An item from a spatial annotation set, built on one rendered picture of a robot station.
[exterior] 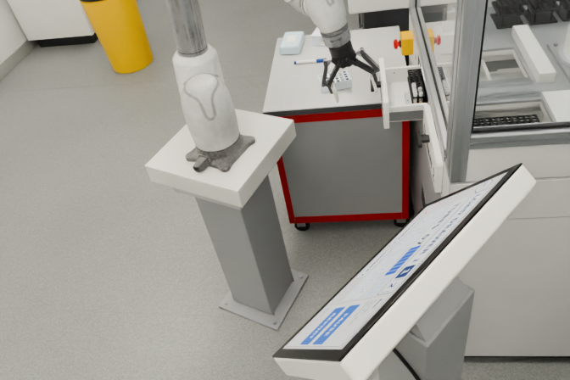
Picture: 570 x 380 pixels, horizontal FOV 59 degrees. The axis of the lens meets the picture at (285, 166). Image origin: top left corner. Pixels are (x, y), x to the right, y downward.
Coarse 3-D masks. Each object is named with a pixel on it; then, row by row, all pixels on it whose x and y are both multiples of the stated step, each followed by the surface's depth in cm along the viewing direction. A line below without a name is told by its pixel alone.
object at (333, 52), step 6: (348, 42) 158; (330, 48) 160; (336, 48) 158; (342, 48) 158; (348, 48) 159; (336, 54) 160; (342, 54) 159; (348, 54) 162; (354, 54) 162; (336, 60) 164; (342, 60) 164; (354, 60) 164; (342, 66) 165; (348, 66) 165
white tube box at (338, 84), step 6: (330, 72) 205; (342, 72) 204; (348, 72) 202; (318, 78) 203; (336, 78) 202; (348, 78) 200; (336, 84) 199; (342, 84) 199; (348, 84) 200; (324, 90) 200; (336, 90) 201
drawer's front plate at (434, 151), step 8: (424, 112) 156; (424, 120) 158; (432, 120) 150; (424, 128) 159; (432, 128) 147; (432, 136) 145; (432, 144) 143; (432, 152) 144; (432, 160) 145; (440, 160) 136; (432, 168) 146; (440, 168) 136; (432, 176) 147; (440, 176) 138; (440, 184) 140; (440, 192) 142
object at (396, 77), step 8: (392, 72) 182; (400, 72) 182; (392, 80) 185; (400, 80) 184; (392, 88) 182; (400, 88) 181; (408, 88) 181; (392, 96) 179; (400, 96) 178; (392, 104) 175; (400, 104) 164; (408, 104) 164; (416, 104) 163; (424, 104) 162; (392, 112) 165; (400, 112) 165; (408, 112) 164; (416, 112) 164; (392, 120) 167; (400, 120) 167
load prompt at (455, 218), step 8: (480, 192) 95; (472, 200) 94; (464, 208) 93; (456, 216) 92; (448, 224) 91; (440, 232) 90; (432, 240) 89; (440, 240) 86; (424, 248) 88; (432, 248) 85; (416, 256) 87; (424, 256) 84; (408, 264) 87; (416, 264) 83; (400, 272) 86; (408, 272) 82; (392, 280) 85; (400, 280) 82; (384, 288) 84; (392, 288) 81
